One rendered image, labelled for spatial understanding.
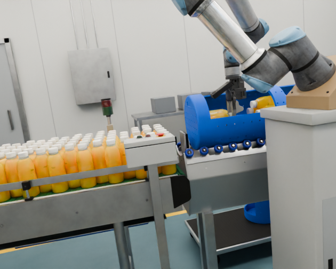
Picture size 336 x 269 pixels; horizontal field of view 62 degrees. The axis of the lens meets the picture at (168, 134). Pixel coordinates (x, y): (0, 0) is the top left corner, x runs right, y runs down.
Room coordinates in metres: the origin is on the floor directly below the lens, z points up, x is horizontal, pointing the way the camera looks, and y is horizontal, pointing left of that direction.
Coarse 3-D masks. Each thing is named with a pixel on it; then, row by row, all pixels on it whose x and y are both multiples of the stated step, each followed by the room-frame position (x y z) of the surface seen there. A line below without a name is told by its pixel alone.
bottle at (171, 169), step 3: (165, 165) 1.23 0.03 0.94; (168, 165) 1.22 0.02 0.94; (171, 165) 1.23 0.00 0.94; (174, 165) 1.24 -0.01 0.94; (162, 168) 1.24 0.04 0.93; (165, 168) 1.23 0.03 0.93; (168, 168) 1.22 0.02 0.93; (171, 168) 1.23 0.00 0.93; (174, 168) 1.23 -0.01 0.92; (162, 171) 1.24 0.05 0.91; (165, 171) 1.23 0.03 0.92; (168, 171) 1.22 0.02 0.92; (171, 171) 1.22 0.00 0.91; (174, 171) 1.23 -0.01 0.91; (165, 174) 1.23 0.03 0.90; (168, 174) 1.22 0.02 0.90; (171, 174) 1.23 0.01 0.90
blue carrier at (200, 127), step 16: (192, 96) 1.41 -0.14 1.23; (208, 96) 1.52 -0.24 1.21; (224, 96) 1.55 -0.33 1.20; (256, 96) 1.61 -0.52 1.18; (272, 96) 1.41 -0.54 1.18; (192, 112) 1.39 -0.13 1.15; (208, 112) 1.33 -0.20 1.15; (240, 112) 1.63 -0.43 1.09; (192, 128) 1.42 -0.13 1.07; (208, 128) 1.31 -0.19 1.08; (224, 128) 1.32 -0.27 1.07; (240, 128) 1.34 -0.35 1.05; (256, 128) 1.36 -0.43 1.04; (192, 144) 1.46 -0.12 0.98; (208, 144) 1.35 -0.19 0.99; (224, 144) 1.39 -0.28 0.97
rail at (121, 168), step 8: (104, 168) 1.18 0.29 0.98; (112, 168) 1.18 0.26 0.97; (120, 168) 1.18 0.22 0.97; (128, 168) 1.19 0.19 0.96; (136, 168) 1.19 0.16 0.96; (56, 176) 1.14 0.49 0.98; (64, 176) 1.15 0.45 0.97; (72, 176) 1.15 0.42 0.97; (80, 176) 1.16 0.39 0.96; (88, 176) 1.16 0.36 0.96; (96, 176) 1.17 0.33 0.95; (0, 184) 1.12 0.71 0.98; (8, 184) 1.12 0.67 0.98; (16, 184) 1.12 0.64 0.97; (32, 184) 1.13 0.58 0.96; (40, 184) 1.13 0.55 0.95
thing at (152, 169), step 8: (152, 168) 1.10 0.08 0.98; (152, 176) 1.10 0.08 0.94; (152, 184) 1.10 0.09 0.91; (152, 192) 1.10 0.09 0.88; (160, 192) 1.10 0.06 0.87; (152, 200) 1.10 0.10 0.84; (160, 200) 1.10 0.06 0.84; (160, 208) 1.10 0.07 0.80; (160, 216) 1.10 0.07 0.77; (160, 224) 1.10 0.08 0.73; (160, 232) 1.10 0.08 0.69; (160, 240) 1.10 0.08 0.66; (160, 248) 1.10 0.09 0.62; (160, 256) 1.10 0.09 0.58; (168, 256) 1.10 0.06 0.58; (160, 264) 1.12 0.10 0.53; (168, 264) 1.10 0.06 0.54
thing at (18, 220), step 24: (72, 192) 1.15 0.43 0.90; (96, 192) 1.15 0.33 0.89; (120, 192) 1.16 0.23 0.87; (144, 192) 1.17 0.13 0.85; (168, 192) 1.19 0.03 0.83; (0, 216) 1.09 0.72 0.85; (24, 216) 1.10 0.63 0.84; (48, 216) 1.11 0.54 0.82; (72, 216) 1.13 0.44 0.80; (96, 216) 1.14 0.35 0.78; (120, 216) 1.16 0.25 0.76; (144, 216) 1.17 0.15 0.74; (0, 240) 1.08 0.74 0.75; (24, 240) 1.16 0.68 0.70; (48, 240) 1.13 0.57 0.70; (120, 240) 1.16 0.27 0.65; (120, 264) 1.17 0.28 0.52
